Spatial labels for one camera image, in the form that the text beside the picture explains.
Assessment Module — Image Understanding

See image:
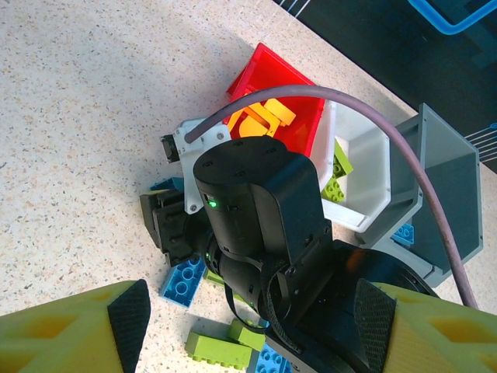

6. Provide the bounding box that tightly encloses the white plastic bin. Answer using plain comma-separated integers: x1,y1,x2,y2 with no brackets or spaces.
310,99,391,234

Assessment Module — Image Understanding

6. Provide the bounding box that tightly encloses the yellow lego window frame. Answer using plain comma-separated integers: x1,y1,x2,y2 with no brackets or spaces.
228,101,275,139

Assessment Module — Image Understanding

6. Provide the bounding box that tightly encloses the blue sloped lego brick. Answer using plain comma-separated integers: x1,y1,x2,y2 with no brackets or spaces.
390,223,415,246

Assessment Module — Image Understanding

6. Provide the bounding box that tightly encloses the gray plastic bin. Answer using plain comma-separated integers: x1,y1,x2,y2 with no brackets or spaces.
355,103,485,289

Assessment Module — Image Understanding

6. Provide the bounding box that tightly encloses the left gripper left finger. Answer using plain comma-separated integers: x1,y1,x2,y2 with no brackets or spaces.
0,278,151,373

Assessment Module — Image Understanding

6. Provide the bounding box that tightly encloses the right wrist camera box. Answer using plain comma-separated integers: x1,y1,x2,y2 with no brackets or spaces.
160,117,232,216

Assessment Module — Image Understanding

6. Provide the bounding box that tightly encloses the orange lego brick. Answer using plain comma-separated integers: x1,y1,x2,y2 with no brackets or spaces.
265,99,297,127

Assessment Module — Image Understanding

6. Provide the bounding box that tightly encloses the red plastic bin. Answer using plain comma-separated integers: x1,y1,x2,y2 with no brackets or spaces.
226,42,326,159

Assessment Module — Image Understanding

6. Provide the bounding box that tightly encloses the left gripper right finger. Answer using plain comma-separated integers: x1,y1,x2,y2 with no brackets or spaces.
353,277,497,373

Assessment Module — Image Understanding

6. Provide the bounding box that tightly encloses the small green lego brick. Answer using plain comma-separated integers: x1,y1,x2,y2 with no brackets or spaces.
227,318,269,350
203,267,230,287

